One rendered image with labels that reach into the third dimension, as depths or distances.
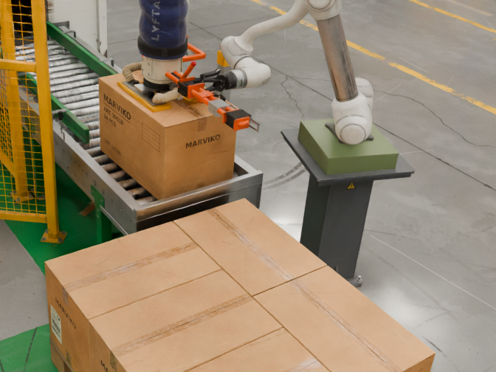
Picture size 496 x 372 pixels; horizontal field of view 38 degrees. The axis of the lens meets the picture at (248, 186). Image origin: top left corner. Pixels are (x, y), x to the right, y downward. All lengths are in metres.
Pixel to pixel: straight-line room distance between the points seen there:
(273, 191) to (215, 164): 1.20
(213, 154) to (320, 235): 0.69
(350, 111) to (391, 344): 1.00
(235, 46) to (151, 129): 0.55
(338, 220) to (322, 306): 0.84
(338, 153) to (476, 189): 1.89
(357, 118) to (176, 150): 0.80
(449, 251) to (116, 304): 2.19
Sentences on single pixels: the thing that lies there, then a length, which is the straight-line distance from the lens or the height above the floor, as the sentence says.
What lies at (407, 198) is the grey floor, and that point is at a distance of 4.70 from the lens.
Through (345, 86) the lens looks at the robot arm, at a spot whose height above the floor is 1.18.
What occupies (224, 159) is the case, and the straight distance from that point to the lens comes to 3.40.
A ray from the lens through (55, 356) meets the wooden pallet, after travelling 3.27.
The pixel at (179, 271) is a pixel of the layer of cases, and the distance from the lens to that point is 2.92.
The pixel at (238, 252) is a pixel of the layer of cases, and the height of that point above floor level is 0.54.
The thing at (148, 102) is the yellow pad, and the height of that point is 0.97.
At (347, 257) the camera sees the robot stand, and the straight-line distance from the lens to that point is 3.75.
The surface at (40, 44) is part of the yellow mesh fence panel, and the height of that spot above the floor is 1.12.
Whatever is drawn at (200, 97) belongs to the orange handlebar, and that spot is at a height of 1.08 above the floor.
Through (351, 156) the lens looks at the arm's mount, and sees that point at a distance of 3.28.
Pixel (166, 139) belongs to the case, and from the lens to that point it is 3.14.
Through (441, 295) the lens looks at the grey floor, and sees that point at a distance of 3.95.
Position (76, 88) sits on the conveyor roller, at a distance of 4.44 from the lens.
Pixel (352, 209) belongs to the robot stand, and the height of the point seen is 0.47.
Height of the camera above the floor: 2.35
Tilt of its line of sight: 31 degrees down
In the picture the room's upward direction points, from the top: 6 degrees clockwise
